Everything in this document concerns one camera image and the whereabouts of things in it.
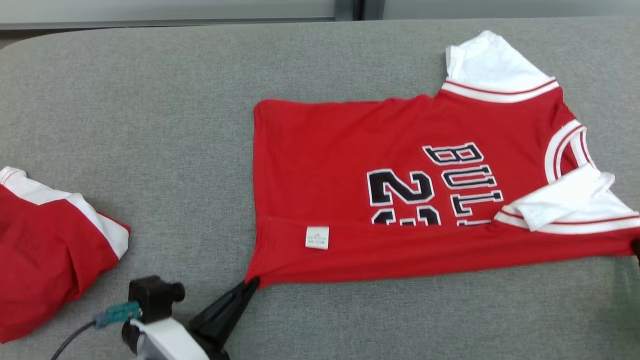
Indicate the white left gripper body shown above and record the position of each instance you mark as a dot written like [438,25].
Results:
[165,340]

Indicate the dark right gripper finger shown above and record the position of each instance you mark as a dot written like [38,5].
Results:
[637,252]

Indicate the grey metal floor frame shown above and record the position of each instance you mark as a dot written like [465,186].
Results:
[150,23]

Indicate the red jersey with white sleeves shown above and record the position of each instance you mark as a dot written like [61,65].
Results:
[350,150]

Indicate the grey fabric sofa cushion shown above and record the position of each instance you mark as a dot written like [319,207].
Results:
[150,125]

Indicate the teal left camera connector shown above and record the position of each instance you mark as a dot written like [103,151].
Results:
[117,314]

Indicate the grey partition post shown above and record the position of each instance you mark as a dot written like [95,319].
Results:
[357,9]

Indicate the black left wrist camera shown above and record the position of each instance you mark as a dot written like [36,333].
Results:
[152,297]

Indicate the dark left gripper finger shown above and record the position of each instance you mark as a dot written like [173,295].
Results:
[225,312]

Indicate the plain red shirt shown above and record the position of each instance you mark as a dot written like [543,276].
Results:
[45,250]

